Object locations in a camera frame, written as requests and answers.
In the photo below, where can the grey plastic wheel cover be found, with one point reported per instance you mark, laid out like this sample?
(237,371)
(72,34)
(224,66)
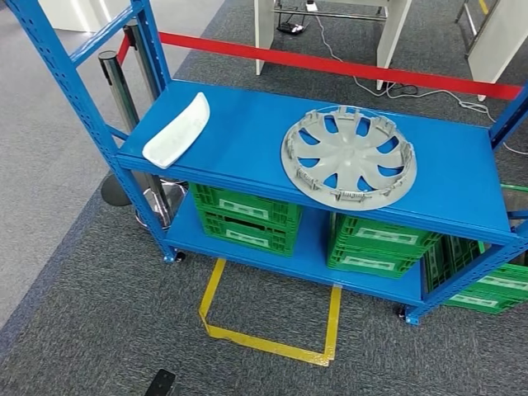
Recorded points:
(348,158)

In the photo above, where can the blue metal shelf rack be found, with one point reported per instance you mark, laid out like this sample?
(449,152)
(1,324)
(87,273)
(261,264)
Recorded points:
(247,136)

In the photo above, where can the green plastic crate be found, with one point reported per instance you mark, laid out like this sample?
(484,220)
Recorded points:
(247,238)
(367,262)
(383,235)
(247,207)

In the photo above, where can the chrome barrier stanchion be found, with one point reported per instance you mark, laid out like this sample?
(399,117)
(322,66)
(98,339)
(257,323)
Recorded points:
(164,202)

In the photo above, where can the white car mirror cover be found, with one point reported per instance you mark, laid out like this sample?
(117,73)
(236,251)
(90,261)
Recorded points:
(177,134)

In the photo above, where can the long red barrier belt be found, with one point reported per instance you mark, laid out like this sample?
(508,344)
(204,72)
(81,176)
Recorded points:
(330,64)

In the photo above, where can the black wifi router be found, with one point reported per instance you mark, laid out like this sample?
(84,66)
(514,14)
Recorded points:
(293,28)

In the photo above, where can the white power adapter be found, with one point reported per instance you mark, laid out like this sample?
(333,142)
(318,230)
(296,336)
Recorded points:
(311,6)

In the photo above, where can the black pole floor stand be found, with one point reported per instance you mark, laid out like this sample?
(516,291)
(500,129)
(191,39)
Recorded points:
(119,93)

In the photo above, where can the short red barrier belt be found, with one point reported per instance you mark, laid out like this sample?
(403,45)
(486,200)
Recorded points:
(123,50)

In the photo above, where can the black barrier belt head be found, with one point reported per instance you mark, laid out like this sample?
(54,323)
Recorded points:
(131,34)

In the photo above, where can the large open green crate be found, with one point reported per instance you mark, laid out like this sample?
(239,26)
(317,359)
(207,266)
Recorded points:
(495,284)

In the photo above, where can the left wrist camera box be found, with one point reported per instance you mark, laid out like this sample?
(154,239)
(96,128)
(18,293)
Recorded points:
(161,382)

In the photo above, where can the white desk with metal rail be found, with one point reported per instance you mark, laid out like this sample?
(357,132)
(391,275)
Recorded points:
(391,38)

